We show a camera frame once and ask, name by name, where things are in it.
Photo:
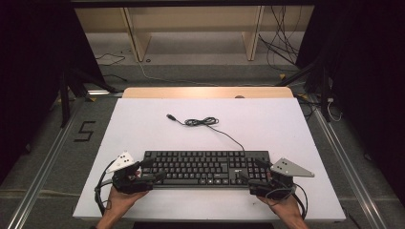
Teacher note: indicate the black computer keyboard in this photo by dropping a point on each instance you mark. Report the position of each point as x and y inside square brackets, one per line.
[197, 168]

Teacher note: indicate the black metal stand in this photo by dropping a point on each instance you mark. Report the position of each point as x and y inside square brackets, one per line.
[65, 101]
[324, 95]

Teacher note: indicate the wooden table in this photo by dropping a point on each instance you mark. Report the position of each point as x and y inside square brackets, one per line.
[191, 92]

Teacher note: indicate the white board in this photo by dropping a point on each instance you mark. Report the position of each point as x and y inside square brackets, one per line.
[159, 136]

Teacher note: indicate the long metal floor rail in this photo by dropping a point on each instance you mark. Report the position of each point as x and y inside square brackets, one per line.
[350, 178]
[41, 171]

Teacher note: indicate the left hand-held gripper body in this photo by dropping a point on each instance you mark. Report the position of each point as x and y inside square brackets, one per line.
[127, 183]

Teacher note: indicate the person's left hand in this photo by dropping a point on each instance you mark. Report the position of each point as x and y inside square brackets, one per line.
[122, 200]

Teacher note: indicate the light wooden shelf unit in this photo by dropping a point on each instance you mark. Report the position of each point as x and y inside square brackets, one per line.
[137, 38]

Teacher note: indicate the black curtain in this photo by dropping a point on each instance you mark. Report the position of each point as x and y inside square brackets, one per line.
[31, 79]
[366, 79]

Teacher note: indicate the person's right hand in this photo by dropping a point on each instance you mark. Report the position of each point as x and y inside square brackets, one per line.
[283, 206]

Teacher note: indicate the short metal rail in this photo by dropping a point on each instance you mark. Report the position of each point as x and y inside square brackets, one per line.
[102, 93]

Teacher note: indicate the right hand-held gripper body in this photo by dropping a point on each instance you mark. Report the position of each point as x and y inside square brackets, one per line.
[273, 187]

